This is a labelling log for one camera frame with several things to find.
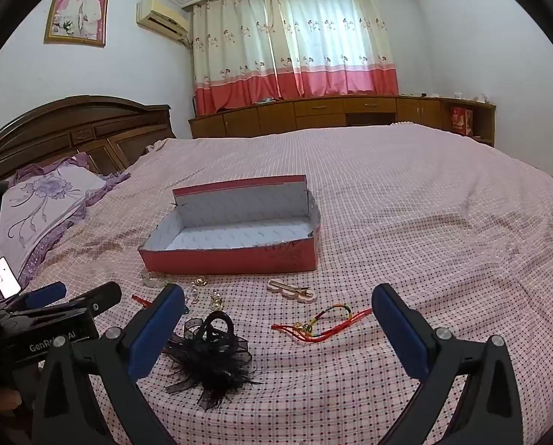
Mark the pink checkered bed sheet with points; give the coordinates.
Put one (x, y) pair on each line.
(397, 194)

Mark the smartphone with lit screen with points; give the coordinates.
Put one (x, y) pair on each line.
(6, 278)

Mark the wall air conditioner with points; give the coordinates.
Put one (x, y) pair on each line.
(162, 18)

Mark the gold hair clip pink base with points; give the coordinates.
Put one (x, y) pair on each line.
(290, 289)

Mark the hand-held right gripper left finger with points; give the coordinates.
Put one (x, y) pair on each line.
(155, 333)

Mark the dark wooden headboard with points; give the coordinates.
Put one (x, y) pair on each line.
(72, 125)

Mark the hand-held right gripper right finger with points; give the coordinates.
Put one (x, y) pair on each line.
(399, 338)

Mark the cream and red curtain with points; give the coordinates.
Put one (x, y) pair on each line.
(295, 41)

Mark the pearl drop earring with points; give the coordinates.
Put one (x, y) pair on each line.
(195, 295)

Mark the red cardboard box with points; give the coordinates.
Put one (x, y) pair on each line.
(220, 262)

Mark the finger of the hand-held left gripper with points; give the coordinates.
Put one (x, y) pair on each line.
(49, 293)
(100, 296)

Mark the person's left hand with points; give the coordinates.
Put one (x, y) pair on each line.
(3, 399)

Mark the long wooden cabinet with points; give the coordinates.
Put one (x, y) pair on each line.
(276, 118)

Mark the purple floral pillow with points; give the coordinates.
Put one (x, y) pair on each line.
(49, 204)

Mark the black feather hair clip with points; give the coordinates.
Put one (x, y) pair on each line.
(216, 352)

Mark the gold cluster earring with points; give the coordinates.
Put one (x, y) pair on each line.
(216, 302)

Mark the gold flower earring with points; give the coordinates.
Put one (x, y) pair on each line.
(198, 282)

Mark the framed wall photo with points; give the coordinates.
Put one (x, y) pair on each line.
(78, 9)

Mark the red gift box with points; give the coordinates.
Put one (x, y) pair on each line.
(461, 120)

